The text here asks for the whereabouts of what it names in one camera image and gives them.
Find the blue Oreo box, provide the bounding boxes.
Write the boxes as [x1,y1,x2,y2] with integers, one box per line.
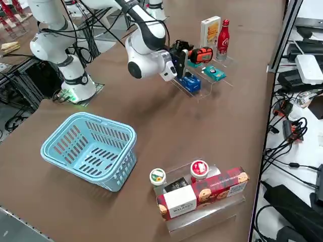
[176,73,202,94]

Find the small black box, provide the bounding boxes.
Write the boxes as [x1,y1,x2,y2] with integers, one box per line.
[163,177,189,194]

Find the red-lidded white cup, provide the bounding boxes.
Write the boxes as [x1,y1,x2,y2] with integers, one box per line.
[189,160,210,184]

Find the black power adapter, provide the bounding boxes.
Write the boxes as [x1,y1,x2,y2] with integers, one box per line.
[282,119,293,141]

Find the wooden blocks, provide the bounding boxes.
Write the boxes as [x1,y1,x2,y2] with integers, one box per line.
[1,41,21,54]

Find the clear acrylic tiered shelf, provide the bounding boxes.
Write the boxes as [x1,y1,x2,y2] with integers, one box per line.
[168,44,239,104]
[152,158,247,234]

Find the red tartan cookie box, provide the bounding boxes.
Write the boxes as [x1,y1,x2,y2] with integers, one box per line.
[156,166,250,222]

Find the green-lidded white cup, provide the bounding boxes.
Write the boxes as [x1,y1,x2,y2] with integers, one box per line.
[149,168,168,195]

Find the red Coca-Cola bottle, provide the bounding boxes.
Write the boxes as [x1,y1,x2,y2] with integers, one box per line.
[215,19,231,62]

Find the orange black barcode scanner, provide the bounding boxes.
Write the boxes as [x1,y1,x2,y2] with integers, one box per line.
[186,46,214,65]

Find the orange black power plug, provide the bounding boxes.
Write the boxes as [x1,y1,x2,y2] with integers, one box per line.
[274,100,293,117]

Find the light blue shopping basket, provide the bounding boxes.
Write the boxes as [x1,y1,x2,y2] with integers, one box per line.
[40,112,138,193]

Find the black bag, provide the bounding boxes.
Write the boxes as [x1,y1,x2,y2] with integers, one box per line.
[262,184,323,242]

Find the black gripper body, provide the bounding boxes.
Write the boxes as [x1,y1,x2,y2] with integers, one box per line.
[168,44,183,74]

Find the aluminium camera post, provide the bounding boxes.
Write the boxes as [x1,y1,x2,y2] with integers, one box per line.
[266,0,303,74]

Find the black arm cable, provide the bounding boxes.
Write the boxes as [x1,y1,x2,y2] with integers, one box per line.
[59,0,170,66]

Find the black cable with inline box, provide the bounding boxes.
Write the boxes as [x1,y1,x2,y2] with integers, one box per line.
[262,148,320,172]

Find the white yellow cookie box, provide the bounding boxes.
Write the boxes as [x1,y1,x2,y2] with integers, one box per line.
[200,16,222,47]

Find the black power brick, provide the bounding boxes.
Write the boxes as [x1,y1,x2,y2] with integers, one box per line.
[277,69,323,93]

